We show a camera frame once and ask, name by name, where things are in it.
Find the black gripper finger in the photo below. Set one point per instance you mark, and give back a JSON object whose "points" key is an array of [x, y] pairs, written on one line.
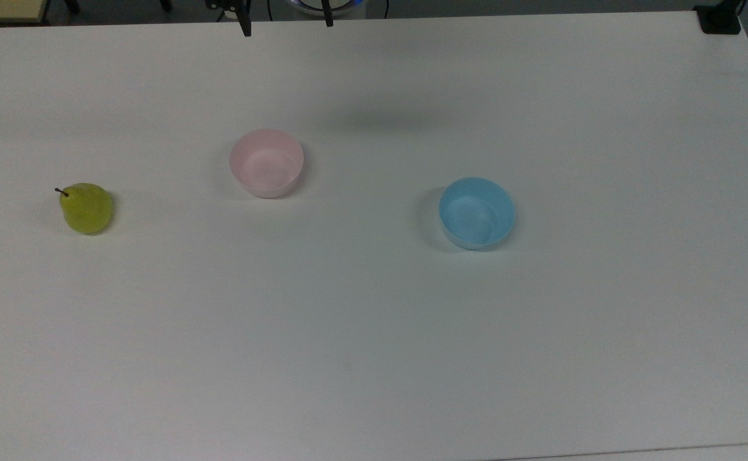
{"points": [[327, 16], [244, 25]]}

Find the green pear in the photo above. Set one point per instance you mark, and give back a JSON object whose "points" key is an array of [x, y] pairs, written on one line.
{"points": [[87, 210]]}

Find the pink plastic bowl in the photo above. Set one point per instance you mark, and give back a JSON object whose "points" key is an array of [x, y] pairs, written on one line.
{"points": [[266, 165]]}

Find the blue plastic bowl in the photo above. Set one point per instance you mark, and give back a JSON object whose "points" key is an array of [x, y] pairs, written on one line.
{"points": [[476, 214]]}

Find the black furniture leg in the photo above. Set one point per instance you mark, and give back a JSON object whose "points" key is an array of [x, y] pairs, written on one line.
{"points": [[73, 5], [166, 4]]}

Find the light wooden table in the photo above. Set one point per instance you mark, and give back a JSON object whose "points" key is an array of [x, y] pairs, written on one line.
{"points": [[2, 9]]}

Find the black table clamp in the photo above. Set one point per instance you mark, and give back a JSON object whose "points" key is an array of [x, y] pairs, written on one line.
{"points": [[720, 20]]}

